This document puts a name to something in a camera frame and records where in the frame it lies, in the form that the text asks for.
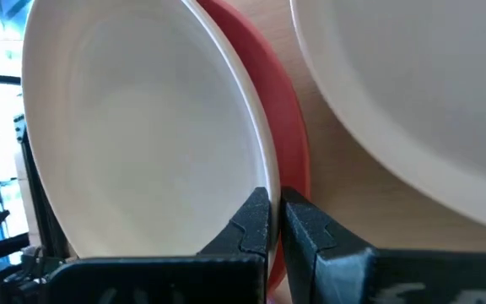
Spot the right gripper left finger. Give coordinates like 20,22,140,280
41,187,273,304

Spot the cream plate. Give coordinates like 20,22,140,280
289,0,486,236

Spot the grey-beige plate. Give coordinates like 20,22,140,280
21,0,282,275

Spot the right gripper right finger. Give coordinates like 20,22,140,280
280,186,486,304

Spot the black aluminium frame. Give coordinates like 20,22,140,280
13,113,73,261

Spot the magenta plate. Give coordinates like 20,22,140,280
196,0,311,296

